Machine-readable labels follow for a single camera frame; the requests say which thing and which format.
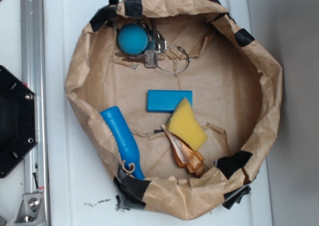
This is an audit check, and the blue dimpled foam ball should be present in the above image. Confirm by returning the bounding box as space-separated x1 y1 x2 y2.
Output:
118 24 148 55

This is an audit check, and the blue rectangular wooden block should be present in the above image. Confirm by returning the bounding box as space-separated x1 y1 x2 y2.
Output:
147 90 192 113

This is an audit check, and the brown paper bin liner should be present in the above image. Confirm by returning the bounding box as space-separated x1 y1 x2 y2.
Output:
65 0 283 220

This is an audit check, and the yellow sponge piece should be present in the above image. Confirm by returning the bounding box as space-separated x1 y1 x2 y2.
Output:
166 98 208 151

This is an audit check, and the silver key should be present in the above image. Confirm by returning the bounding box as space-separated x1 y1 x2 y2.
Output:
115 50 159 68

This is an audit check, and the brown spiral seashell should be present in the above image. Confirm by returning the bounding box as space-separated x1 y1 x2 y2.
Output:
161 124 206 177

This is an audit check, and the bunch of silver keys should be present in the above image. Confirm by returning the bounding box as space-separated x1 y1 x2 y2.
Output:
138 19 167 53

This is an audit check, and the white plastic tray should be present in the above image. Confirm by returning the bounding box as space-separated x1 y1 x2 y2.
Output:
43 0 273 226

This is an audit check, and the metal wire key ring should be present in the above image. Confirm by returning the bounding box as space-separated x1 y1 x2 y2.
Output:
155 44 190 74

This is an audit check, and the blue plastic handle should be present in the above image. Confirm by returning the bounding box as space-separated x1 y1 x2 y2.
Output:
100 106 145 180

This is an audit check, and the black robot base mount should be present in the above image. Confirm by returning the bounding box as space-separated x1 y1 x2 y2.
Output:
0 66 37 178

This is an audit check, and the aluminium extrusion rail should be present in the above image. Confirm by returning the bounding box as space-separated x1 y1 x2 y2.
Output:
20 0 51 226

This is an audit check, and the metal corner bracket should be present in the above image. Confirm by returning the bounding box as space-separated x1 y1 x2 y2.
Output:
14 193 46 226

